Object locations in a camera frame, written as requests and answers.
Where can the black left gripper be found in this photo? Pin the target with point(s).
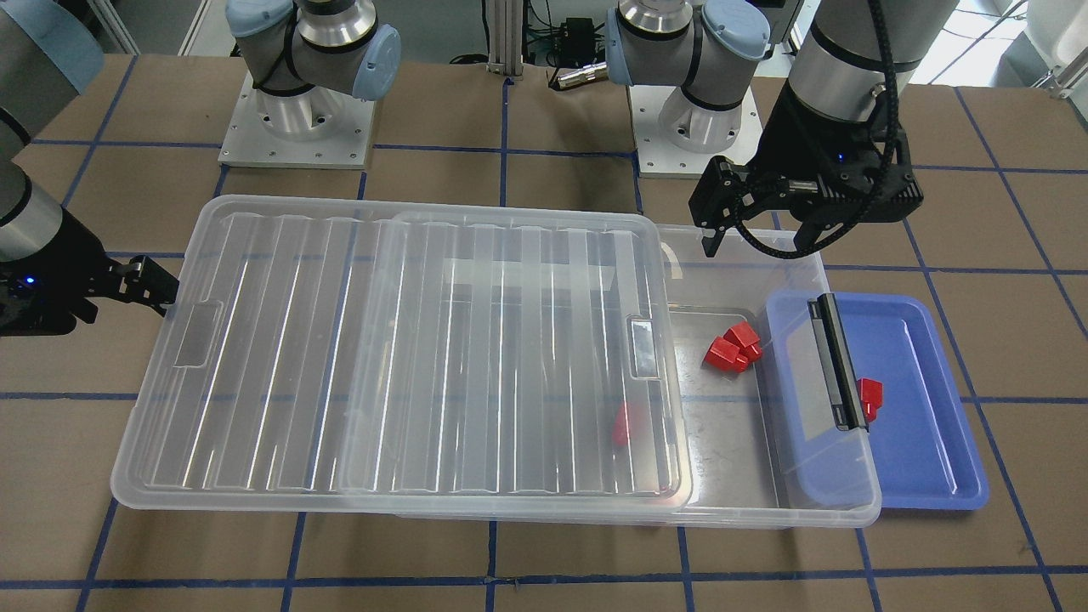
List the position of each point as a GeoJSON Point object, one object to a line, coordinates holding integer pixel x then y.
{"type": "Point", "coordinates": [789, 140]}

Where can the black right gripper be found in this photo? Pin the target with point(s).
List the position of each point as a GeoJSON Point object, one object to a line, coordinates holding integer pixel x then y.
{"type": "Point", "coordinates": [53, 257]}

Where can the red block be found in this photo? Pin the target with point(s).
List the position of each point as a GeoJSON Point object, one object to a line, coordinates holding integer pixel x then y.
{"type": "Point", "coordinates": [871, 395]}
{"type": "Point", "coordinates": [628, 425]}
{"type": "Point", "coordinates": [727, 356]}
{"type": "Point", "coordinates": [745, 337]}

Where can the clear plastic box lid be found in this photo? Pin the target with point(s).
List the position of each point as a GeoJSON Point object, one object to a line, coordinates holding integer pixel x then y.
{"type": "Point", "coordinates": [250, 399]}

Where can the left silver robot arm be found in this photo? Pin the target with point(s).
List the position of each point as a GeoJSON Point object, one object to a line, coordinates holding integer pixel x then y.
{"type": "Point", "coordinates": [710, 52]}

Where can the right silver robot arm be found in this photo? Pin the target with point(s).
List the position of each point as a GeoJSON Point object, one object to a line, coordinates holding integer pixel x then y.
{"type": "Point", "coordinates": [304, 60]}

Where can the clear plastic storage box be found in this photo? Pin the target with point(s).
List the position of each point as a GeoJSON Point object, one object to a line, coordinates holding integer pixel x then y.
{"type": "Point", "coordinates": [765, 442]}

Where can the blue plastic tray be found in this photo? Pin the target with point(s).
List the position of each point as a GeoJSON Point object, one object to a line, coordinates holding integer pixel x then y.
{"type": "Point", "coordinates": [916, 453]}

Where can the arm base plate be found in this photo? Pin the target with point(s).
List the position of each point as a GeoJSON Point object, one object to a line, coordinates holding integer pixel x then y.
{"type": "Point", "coordinates": [676, 140]}
{"type": "Point", "coordinates": [319, 129]}

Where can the black box latch handle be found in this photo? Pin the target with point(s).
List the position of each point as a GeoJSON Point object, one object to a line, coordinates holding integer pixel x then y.
{"type": "Point", "coordinates": [836, 363]}

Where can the aluminium frame post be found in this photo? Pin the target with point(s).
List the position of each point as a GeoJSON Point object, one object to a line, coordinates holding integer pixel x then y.
{"type": "Point", "coordinates": [504, 30]}

